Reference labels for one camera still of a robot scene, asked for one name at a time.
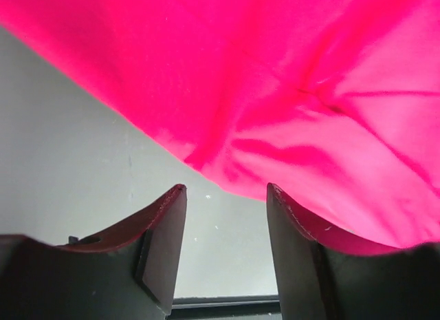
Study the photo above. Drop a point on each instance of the magenta t shirt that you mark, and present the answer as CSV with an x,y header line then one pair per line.
x,y
335,101

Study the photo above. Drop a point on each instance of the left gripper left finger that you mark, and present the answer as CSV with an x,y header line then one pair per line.
x,y
126,271

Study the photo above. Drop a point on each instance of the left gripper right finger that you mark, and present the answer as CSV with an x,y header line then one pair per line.
x,y
325,272

